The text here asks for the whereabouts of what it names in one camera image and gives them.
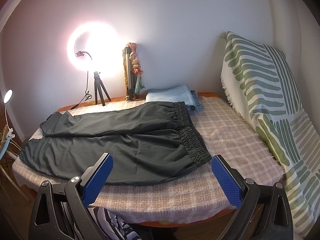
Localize black elastic waist pants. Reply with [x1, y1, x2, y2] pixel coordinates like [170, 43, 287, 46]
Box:
[20, 102, 211, 186]

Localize pink plaid bed blanket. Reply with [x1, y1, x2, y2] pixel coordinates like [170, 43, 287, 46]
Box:
[11, 96, 286, 224]

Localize small black tripod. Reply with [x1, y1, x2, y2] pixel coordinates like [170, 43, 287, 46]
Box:
[94, 72, 111, 106]

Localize folded light blue jeans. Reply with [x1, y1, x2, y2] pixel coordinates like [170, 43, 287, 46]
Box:
[145, 85, 204, 113]

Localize green striped white throw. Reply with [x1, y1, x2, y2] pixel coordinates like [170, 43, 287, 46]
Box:
[221, 31, 319, 237]

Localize orange floral scarf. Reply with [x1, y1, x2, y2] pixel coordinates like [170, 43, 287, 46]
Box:
[122, 43, 145, 101]

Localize white clip desk lamp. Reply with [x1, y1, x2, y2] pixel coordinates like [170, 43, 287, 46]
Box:
[0, 89, 20, 160]

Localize black ring light cable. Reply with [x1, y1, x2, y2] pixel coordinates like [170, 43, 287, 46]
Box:
[70, 50, 94, 110]

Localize bright ring light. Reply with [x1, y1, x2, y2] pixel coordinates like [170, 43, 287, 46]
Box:
[66, 21, 131, 79]

